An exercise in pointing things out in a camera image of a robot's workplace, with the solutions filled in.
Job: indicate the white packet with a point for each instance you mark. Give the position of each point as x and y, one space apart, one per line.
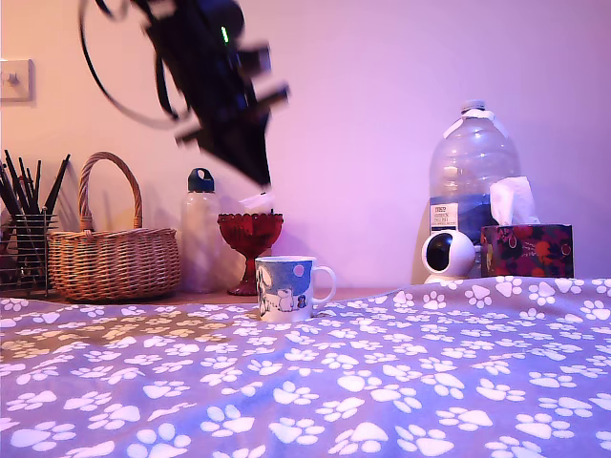
257 204

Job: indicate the red glass goblet bowl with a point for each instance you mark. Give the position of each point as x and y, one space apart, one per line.
249 233

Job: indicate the clear bottle with dark cap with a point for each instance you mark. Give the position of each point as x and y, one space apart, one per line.
199 238

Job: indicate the white mug with cartoon print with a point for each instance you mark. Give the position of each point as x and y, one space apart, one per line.
282 289

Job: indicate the large clear water bottle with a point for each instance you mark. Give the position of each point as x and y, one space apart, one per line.
471 161

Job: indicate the white tissue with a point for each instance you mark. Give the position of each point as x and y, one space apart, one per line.
512 203

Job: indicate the paw print blanket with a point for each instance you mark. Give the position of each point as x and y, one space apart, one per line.
382 381

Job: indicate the floral tissue box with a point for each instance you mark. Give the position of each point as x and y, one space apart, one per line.
526 251

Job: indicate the small white round camera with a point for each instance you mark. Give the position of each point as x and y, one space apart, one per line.
455 256

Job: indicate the wall switch plate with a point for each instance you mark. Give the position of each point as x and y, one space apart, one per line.
16 81

